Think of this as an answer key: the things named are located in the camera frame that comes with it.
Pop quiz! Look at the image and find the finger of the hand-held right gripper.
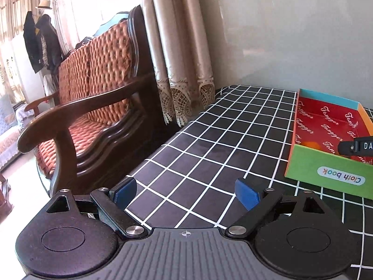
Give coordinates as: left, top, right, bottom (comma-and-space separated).
337, 136, 373, 156

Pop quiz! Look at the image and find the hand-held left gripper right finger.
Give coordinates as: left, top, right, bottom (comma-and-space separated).
227, 178, 330, 238

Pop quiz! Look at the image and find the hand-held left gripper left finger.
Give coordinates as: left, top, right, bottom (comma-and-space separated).
47, 177, 149, 238

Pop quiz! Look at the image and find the colourful cardboard box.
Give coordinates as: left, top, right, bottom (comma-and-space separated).
285, 88, 373, 200

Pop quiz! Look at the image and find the black white checked tablecloth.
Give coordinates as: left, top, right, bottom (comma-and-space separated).
124, 85, 373, 280

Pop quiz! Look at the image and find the wooden side table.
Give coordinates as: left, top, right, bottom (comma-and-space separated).
0, 175, 14, 219

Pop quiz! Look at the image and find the white hanging garment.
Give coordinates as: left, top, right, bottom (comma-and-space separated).
43, 75, 59, 107

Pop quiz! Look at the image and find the wooden sofa with orange cushions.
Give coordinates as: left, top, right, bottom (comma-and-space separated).
17, 4, 164, 199

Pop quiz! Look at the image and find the armchair with grey blanket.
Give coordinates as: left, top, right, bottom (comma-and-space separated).
0, 93, 38, 170

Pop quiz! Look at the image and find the beige lace-trimmed curtain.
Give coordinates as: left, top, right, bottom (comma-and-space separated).
137, 0, 216, 127

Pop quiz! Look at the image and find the black jacket with yellow tag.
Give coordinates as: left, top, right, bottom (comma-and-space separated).
35, 14, 63, 72

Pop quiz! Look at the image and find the sheer white curtain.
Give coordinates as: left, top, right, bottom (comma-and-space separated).
51, 0, 143, 53

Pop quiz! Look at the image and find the beige background curtain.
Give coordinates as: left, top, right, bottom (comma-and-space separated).
0, 0, 41, 100

